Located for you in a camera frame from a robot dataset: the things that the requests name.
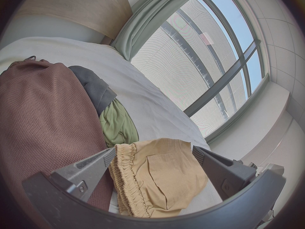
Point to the tan shorts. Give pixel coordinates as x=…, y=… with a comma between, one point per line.
x=154, y=175

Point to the bed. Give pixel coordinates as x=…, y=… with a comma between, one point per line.
x=147, y=96

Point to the green garment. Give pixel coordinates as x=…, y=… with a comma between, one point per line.
x=119, y=125

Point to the dark brown garment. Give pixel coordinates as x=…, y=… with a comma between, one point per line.
x=47, y=116

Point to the window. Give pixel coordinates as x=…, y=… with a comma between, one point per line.
x=190, y=56

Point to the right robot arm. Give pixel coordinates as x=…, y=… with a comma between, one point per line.
x=271, y=169

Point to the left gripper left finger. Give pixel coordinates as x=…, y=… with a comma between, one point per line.
x=85, y=173

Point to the black garment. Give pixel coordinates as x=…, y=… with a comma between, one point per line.
x=93, y=85

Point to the grey-green curtain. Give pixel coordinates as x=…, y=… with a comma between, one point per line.
x=135, y=30

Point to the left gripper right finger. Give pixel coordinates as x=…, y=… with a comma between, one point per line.
x=224, y=175

